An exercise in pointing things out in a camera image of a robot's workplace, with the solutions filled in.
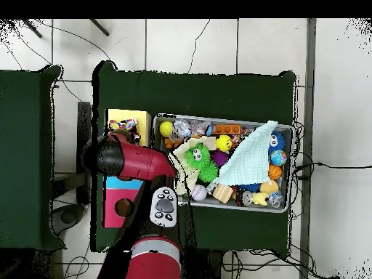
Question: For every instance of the wooden three-hole box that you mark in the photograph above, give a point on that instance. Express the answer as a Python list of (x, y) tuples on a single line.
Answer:
[(116, 221)]

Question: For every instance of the white baseball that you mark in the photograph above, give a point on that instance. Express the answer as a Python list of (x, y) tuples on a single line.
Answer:
[(199, 193)]

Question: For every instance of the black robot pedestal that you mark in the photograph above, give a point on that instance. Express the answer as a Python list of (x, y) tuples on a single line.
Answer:
[(203, 267)]

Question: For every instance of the green spiky toy with eyes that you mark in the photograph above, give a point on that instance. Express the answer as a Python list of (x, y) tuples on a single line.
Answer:
[(207, 171)]

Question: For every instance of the dark green table cloth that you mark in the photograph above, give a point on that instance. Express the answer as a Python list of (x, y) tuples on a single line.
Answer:
[(23, 145), (203, 93)]

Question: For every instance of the cream knitted cloth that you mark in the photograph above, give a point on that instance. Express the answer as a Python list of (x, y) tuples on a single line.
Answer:
[(189, 177)]

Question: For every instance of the mint knitted cloth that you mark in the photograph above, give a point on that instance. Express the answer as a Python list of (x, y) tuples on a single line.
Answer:
[(250, 162)]

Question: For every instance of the black upright panel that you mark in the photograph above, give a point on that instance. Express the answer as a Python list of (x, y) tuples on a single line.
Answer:
[(84, 116)]

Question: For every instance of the plain yellow ball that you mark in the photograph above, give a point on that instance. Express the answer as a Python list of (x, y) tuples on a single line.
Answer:
[(166, 129)]

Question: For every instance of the colourful patterned cloth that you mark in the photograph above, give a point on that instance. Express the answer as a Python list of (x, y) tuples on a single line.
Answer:
[(123, 124)]

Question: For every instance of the silver mesh bin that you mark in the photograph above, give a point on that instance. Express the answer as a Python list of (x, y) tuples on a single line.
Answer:
[(247, 208)]

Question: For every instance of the yellow smiley ball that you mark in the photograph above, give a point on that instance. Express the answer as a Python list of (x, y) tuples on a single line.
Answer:
[(223, 143)]

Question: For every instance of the globe print ball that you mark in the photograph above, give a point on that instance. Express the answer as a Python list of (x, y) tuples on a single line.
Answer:
[(278, 157)]

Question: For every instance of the grey rounded floor object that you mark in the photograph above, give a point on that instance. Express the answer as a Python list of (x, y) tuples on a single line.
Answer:
[(68, 216)]

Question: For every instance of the striped wooden block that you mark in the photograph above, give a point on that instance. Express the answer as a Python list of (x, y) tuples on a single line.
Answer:
[(223, 193)]

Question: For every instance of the small orange basketball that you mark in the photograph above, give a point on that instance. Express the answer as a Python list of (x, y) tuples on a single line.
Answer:
[(274, 172)]

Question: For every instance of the crushed clear plastic bottle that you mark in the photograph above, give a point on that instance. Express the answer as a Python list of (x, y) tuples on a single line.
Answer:
[(200, 128)]

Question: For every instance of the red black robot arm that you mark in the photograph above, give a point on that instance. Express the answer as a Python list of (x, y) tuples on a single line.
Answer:
[(139, 162)]

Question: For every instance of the dark metal leg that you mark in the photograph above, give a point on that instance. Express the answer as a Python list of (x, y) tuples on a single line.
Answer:
[(32, 28), (99, 27)]

